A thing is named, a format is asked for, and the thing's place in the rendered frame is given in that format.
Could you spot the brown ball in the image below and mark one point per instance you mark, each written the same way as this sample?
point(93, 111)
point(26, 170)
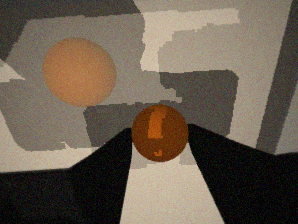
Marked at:
point(159, 133)

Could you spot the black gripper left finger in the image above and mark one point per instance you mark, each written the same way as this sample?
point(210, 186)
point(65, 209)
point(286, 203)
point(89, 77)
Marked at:
point(91, 191)

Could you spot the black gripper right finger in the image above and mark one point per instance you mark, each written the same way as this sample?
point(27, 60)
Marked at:
point(248, 186)

